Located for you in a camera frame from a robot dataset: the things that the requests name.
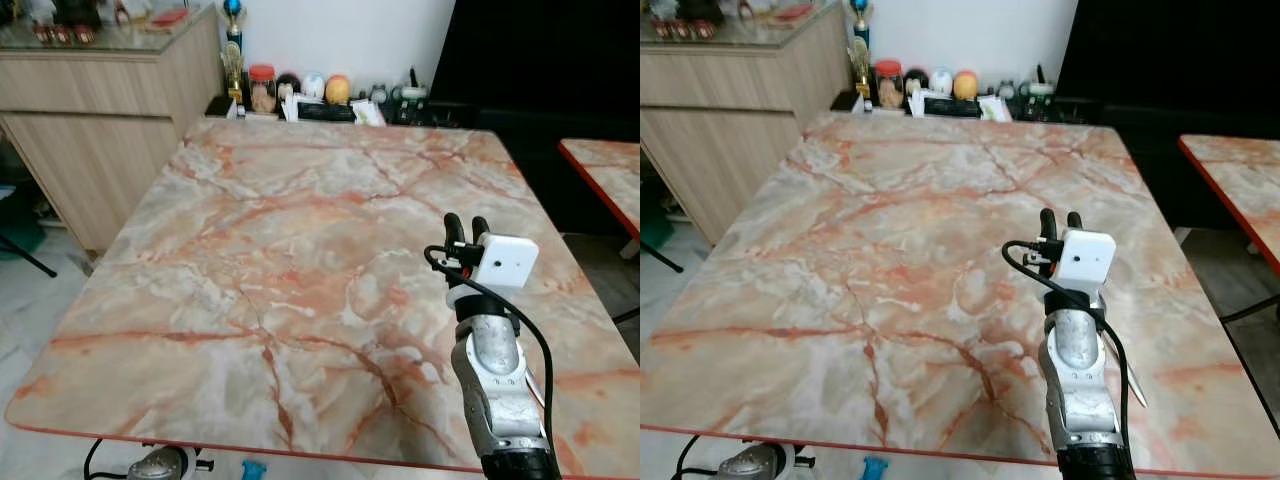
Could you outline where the marble table with red edge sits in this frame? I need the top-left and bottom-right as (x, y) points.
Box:
(558, 138), (641, 239)
(1177, 133), (1280, 279)

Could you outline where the flat black tray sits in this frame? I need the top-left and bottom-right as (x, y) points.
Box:
(294, 100), (358, 124)
(922, 95), (986, 119)

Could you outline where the teal bin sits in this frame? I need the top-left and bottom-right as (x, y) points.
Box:
(640, 190), (674, 251)
(0, 184), (47, 263)

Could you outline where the large black screen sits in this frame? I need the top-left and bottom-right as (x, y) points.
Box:
(1054, 0), (1280, 136)
(428, 0), (641, 133)

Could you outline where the black stand leg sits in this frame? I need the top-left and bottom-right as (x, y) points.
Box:
(0, 234), (59, 279)
(640, 240), (685, 274)

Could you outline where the jar with red lid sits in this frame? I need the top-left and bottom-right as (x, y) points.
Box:
(247, 64), (279, 115)
(874, 60), (905, 110)

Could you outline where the blue and gold trophy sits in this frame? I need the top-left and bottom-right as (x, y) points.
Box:
(221, 0), (247, 103)
(849, 0), (874, 101)

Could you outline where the light wooden cabinet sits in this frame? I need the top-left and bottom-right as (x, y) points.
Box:
(640, 4), (853, 247)
(0, 8), (227, 253)

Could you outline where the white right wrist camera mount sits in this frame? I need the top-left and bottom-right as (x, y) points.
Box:
(1054, 229), (1118, 292)
(471, 232), (540, 292)

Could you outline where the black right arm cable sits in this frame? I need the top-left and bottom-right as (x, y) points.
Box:
(423, 244), (557, 451)
(1002, 239), (1131, 451)

